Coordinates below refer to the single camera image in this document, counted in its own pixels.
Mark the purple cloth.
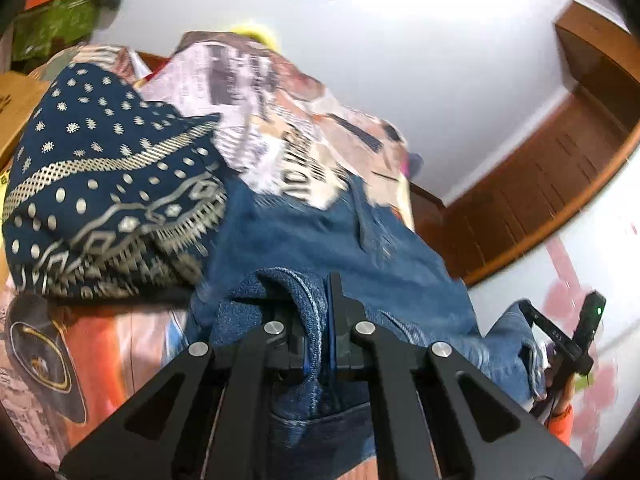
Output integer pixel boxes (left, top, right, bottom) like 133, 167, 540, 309
401, 152, 424, 179

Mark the navy patterned cloth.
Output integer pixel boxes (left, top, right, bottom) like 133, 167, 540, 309
2, 62, 232, 302

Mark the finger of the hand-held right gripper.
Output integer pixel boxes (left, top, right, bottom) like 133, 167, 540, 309
510, 299, 553, 341

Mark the white heart-sticker sliding door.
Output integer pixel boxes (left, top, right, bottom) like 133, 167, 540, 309
467, 127, 640, 468

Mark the green patterned bag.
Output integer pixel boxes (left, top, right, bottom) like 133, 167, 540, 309
11, 0, 99, 62

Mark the wooden wardrobe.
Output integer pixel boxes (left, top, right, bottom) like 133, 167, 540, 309
410, 0, 640, 288

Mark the bamboo lap desk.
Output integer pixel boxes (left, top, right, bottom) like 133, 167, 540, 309
0, 71, 52, 161

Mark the printed bed sheet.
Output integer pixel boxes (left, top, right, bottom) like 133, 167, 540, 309
0, 30, 416, 467

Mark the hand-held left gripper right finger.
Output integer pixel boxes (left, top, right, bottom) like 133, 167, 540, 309
325, 272, 587, 480

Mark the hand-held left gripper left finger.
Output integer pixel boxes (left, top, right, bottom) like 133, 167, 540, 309
57, 319, 308, 480

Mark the blue denim jacket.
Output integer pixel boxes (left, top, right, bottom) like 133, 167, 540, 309
187, 174, 553, 461

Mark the person's right hand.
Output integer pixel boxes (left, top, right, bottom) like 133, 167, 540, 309
546, 371, 575, 413

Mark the yellow plush pillow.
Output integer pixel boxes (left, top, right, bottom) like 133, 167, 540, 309
230, 20, 281, 55

